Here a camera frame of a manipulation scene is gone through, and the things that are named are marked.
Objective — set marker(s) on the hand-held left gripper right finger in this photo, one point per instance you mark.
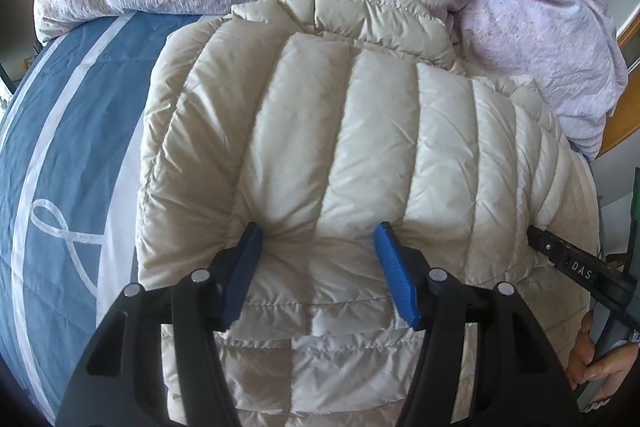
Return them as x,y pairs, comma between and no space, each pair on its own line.
395,267

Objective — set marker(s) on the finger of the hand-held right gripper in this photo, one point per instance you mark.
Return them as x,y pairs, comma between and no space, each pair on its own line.
580,264

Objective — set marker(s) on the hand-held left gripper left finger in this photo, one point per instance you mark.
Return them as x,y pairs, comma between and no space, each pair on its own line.
244,267

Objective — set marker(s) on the blue white striped bed sheet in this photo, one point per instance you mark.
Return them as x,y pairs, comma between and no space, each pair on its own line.
65,147

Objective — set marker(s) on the cream puffer jacket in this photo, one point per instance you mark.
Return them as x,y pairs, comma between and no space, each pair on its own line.
325,132

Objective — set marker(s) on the person's right hand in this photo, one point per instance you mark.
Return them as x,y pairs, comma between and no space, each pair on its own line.
582,357

